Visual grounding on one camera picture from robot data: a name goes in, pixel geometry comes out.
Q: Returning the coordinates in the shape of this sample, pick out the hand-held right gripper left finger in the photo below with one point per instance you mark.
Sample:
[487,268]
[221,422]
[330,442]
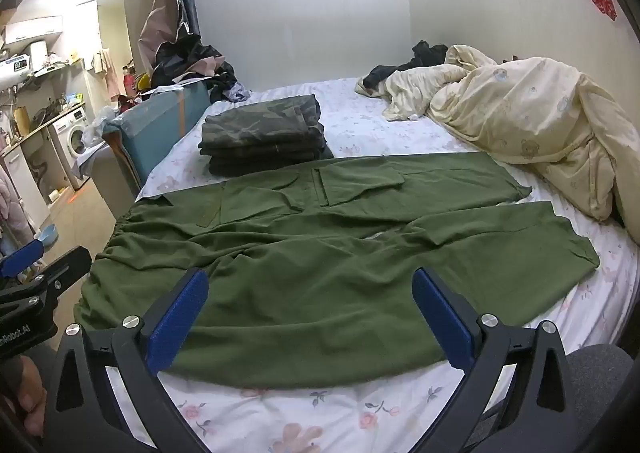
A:
[177,320]

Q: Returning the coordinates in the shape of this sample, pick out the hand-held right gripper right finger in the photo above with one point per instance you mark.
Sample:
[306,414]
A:
[445,323]

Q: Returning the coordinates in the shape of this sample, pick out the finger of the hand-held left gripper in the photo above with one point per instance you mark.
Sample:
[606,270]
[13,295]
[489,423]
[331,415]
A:
[62,270]
[20,258]

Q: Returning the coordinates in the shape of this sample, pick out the green pants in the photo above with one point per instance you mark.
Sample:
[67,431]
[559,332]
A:
[310,283]

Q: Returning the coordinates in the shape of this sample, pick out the folded dark grey pants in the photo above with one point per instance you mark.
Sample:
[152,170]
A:
[270,165]

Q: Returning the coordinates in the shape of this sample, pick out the folded olive pants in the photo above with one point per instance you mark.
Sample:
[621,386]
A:
[250,151]

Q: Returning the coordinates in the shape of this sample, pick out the person's left hand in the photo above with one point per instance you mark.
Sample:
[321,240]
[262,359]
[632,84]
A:
[27,388]

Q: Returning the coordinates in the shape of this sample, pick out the blue bowl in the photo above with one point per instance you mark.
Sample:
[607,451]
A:
[47,237]

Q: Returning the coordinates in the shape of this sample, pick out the pink padded jacket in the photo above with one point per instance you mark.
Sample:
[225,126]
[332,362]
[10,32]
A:
[12,213]

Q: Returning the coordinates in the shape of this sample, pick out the white washing machine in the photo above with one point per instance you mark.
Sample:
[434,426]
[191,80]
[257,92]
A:
[72,143]

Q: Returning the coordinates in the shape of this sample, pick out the wooden kitchen counter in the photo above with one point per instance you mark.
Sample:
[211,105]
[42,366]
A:
[45,125]

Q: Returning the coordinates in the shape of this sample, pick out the white plastic bag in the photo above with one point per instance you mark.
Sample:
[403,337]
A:
[100,125]

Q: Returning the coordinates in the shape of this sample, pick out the grey cloth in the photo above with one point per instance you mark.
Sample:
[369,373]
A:
[600,393]

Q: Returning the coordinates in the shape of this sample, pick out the white water heater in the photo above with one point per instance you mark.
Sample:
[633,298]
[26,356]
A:
[15,69]

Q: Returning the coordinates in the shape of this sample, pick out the hanging pink towel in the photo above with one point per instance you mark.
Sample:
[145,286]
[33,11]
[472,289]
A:
[111,73]

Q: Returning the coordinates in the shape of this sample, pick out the white floral bed sheet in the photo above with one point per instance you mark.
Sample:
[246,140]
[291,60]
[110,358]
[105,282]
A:
[360,128]

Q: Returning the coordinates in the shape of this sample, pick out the cream printed duvet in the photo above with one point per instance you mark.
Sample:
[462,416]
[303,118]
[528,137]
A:
[525,108]

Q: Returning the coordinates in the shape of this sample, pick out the pile of dark clothes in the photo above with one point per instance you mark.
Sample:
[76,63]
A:
[200,63]

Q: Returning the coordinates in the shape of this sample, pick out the black clothing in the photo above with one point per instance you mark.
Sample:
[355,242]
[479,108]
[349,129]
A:
[425,55]

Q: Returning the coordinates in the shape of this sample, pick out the white wall cabinet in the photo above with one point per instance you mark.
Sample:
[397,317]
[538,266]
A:
[35,29]

